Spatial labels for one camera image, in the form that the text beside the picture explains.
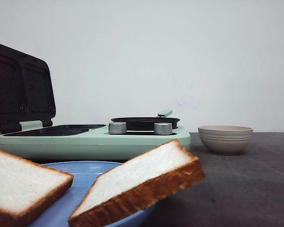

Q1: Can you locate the white bread slice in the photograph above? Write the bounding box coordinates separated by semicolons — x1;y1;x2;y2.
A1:
68;139;205;227
0;150;73;227

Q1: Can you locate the beige ribbed ceramic bowl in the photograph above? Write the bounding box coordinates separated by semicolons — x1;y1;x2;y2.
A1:
198;125;253;155

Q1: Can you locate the breakfast maker hinged lid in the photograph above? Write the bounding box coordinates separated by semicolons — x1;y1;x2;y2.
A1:
0;44;56;134

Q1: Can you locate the mint green breakfast maker base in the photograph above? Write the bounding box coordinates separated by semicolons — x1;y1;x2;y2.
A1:
0;121;191;160

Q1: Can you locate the black round frying pan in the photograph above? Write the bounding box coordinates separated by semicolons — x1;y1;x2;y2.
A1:
111;109;180;131

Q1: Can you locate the right silver control knob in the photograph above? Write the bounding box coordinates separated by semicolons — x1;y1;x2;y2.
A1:
154;122;173;135

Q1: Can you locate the silver control knob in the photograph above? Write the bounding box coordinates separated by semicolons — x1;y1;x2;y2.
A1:
154;122;173;135
108;122;127;135

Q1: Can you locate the left silver control knob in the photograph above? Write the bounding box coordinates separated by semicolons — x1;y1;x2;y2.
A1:
108;122;127;135

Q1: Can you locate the blue plastic plate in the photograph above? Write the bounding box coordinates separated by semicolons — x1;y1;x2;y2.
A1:
29;161;119;227

